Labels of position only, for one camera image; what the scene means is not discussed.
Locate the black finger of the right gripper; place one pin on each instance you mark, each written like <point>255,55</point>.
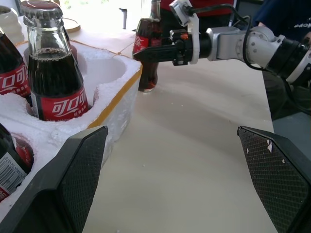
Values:
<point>158,53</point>

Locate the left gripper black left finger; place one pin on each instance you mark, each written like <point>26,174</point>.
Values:
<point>48,184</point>

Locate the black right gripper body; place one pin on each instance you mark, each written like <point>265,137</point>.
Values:
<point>184,49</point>

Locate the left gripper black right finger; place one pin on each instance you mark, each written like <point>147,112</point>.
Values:
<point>279,174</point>

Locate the glass cola bottle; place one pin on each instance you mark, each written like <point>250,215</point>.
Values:
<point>12,72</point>
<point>56,80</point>
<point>148,31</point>
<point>9,157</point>

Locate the white foam crate, yellow tape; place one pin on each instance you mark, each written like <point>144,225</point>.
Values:
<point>109,70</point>

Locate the round wooden disc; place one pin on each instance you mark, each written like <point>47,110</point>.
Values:
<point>71,24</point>

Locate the person in dark blue shirt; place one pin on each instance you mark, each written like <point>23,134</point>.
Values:
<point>279,12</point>

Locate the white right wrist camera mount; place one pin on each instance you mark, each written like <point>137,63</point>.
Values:
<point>194,29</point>

